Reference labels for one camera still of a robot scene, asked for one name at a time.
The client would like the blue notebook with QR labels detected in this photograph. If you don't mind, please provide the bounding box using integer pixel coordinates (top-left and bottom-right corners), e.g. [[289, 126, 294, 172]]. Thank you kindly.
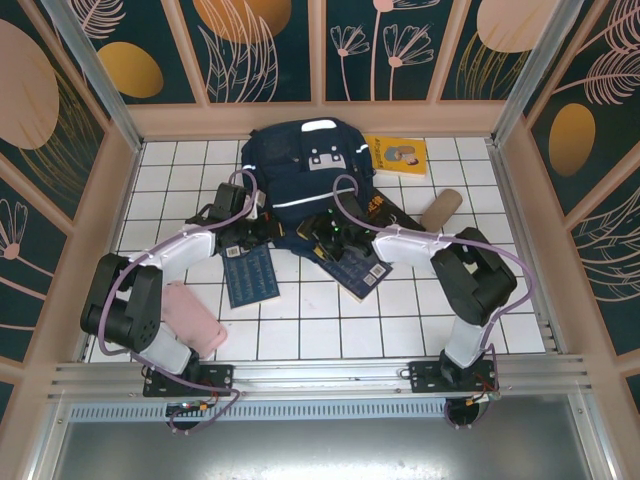
[[309, 244, 394, 304], [221, 244, 282, 310]]

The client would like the black book with yellow title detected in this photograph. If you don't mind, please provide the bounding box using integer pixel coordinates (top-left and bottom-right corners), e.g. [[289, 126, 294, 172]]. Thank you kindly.
[[362, 192, 429, 234]]

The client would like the navy blue school backpack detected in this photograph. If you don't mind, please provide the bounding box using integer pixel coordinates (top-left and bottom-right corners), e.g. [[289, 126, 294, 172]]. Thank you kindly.
[[240, 117, 376, 256]]

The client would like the pink soft pouch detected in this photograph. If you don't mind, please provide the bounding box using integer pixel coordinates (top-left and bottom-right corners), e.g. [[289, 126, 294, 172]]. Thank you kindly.
[[160, 280, 229, 359]]

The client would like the brown cylindrical pencil case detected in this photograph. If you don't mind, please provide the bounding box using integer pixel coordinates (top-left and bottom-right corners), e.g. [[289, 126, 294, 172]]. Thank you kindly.
[[419, 188, 465, 232]]

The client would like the yellow paperback book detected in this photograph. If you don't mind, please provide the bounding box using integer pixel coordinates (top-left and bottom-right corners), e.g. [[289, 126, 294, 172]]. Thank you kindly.
[[367, 133, 429, 179]]

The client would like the grey metal sheet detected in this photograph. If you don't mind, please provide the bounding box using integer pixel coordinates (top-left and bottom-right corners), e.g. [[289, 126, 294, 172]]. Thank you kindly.
[[49, 419, 619, 480]]

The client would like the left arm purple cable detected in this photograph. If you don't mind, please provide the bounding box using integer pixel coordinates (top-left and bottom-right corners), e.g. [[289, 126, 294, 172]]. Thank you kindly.
[[97, 169, 259, 435]]

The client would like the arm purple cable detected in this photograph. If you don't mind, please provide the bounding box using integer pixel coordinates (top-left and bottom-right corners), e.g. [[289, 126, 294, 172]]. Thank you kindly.
[[97, 169, 259, 435], [332, 173, 536, 431]]

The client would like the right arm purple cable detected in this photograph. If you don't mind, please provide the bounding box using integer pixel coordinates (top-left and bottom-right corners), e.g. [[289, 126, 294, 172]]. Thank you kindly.
[[332, 173, 536, 431]]

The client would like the long aluminium base rail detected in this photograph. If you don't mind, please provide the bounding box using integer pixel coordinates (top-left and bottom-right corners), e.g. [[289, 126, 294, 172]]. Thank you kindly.
[[47, 353, 597, 401]]

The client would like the grey slotted cable duct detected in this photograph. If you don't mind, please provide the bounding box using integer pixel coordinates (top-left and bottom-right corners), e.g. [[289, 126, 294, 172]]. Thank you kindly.
[[67, 402, 576, 424]]

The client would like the right aluminium side rail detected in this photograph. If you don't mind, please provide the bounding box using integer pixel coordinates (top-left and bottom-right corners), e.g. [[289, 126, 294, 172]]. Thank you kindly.
[[485, 138, 569, 357]]

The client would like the left aluminium corner post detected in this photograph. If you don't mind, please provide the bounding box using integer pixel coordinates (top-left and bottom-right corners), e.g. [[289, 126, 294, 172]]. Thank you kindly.
[[41, 0, 143, 153]]

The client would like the aluminium corner post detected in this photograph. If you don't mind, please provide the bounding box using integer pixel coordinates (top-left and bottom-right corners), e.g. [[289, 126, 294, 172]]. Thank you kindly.
[[491, 0, 596, 147], [41, 0, 143, 153]]

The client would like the right aluminium corner post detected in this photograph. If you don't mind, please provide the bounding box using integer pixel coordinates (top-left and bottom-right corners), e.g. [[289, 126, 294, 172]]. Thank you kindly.
[[491, 0, 596, 147]]

